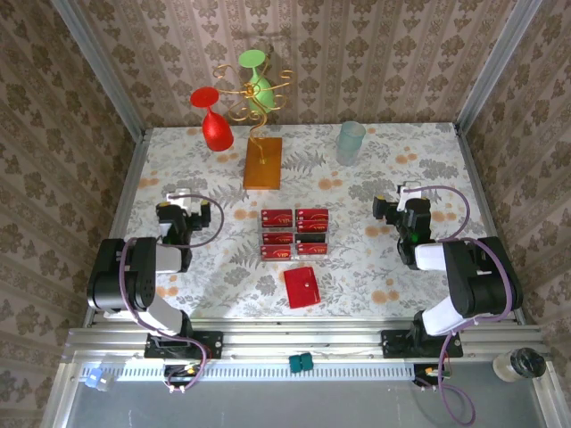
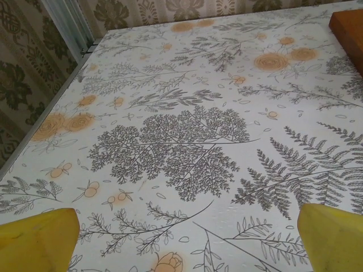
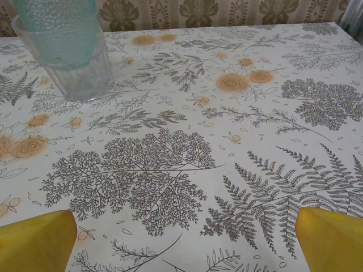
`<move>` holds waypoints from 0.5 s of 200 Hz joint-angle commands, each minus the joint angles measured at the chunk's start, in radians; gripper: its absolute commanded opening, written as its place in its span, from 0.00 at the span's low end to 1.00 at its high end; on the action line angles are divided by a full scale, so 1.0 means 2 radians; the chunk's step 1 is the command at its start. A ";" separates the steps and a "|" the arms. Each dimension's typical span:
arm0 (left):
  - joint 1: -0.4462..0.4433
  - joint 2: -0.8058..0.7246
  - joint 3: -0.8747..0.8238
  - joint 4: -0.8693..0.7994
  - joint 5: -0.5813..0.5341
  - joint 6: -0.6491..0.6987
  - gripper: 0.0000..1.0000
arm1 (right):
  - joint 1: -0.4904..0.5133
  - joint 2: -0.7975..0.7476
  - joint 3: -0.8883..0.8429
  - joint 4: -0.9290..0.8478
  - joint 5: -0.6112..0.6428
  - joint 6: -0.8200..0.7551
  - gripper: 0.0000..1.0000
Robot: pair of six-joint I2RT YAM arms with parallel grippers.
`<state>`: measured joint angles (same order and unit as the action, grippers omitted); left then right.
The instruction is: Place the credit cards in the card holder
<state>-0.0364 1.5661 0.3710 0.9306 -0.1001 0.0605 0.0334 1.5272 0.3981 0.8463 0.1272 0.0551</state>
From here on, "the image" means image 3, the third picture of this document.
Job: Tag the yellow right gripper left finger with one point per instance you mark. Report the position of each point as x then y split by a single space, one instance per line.
34 243

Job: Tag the clear plastic cup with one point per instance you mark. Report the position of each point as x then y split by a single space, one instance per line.
82 82

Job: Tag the teal textured plastic cup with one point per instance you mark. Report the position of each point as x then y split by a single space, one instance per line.
56 31

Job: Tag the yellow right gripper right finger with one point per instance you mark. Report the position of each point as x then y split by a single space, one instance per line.
331 243

